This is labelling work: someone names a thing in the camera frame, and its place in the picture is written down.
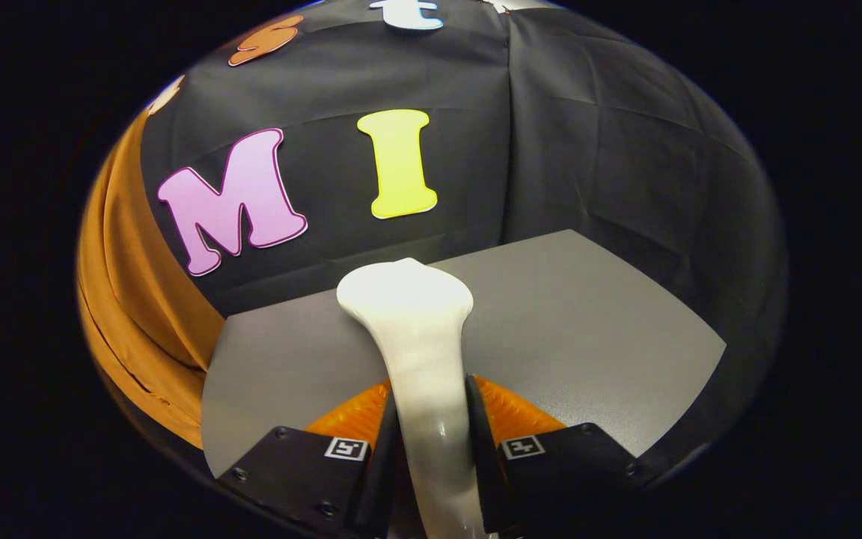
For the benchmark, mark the black backdrop cloth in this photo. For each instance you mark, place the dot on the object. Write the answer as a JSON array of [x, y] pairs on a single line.
[[588, 150]]

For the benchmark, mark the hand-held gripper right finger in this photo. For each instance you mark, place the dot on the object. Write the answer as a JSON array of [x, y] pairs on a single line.
[[485, 464]]

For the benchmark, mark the grey side table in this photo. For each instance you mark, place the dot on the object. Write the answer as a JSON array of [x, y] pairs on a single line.
[[588, 337]]

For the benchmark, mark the orange-brown button shirt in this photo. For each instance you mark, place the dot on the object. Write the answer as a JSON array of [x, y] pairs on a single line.
[[132, 299]]

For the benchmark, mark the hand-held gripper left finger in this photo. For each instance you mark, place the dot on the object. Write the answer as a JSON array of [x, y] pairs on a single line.
[[378, 464]]

